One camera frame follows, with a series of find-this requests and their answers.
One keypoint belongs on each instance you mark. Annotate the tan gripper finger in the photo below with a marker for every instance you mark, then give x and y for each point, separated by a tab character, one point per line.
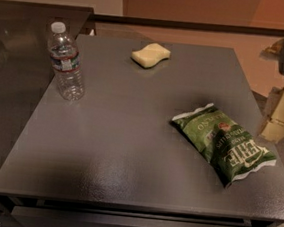
272	128

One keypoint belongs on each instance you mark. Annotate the clear plastic water bottle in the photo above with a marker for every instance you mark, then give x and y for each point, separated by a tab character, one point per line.
65	60

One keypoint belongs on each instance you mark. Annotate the yellow sponge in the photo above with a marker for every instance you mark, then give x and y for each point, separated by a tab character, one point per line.
150	55

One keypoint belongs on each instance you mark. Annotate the green jalapeno chip bag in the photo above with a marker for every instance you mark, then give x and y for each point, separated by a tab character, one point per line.
225	145

